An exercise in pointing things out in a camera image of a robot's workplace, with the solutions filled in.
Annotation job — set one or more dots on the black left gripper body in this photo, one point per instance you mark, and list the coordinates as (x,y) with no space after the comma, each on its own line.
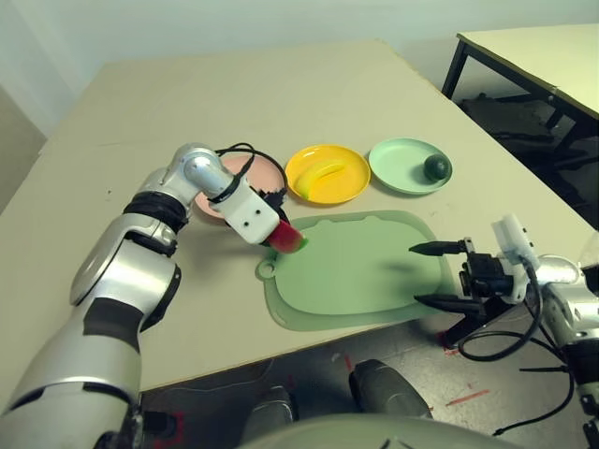
(275,202)

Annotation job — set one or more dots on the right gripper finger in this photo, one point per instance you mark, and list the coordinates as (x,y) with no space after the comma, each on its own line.
(444,303)
(435,247)

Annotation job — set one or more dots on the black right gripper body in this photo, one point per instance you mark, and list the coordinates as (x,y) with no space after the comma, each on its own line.
(486,278)

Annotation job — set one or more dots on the toy watermelon slice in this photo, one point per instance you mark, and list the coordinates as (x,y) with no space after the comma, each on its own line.
(287,239)

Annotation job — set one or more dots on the yellow toy banana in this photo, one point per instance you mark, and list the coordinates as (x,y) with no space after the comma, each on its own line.
(323,178)

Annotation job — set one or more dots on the dark green toy avocado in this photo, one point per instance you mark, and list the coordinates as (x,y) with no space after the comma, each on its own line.
(436,167)

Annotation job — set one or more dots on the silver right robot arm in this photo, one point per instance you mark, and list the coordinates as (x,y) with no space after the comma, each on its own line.
(575,304)

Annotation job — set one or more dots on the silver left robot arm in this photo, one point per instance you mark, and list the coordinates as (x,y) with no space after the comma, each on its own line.
(117,290)

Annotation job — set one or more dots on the pink round plate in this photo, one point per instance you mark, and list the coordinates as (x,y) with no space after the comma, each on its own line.
(243,175)

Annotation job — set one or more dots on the yellow round plate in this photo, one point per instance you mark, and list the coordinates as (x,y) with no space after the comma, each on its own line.
(327,187)

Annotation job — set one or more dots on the mint green round plate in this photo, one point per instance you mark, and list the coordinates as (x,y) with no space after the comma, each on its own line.
(398,163)

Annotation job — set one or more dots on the grey right robot leg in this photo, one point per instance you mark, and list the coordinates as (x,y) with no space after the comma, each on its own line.
(388,388)

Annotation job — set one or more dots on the grey robot torso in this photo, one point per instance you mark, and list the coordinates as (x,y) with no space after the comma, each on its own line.
(374,435)

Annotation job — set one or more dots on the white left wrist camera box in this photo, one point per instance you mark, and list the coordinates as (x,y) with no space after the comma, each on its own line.
(248,212)

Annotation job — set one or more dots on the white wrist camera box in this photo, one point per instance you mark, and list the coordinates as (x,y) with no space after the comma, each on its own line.
(515,243)
(248,212)

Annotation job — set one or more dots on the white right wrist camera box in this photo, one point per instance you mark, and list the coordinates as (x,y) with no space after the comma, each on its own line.
(515,243)

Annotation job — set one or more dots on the side table with black frame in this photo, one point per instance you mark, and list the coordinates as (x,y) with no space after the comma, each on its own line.
(538,51)

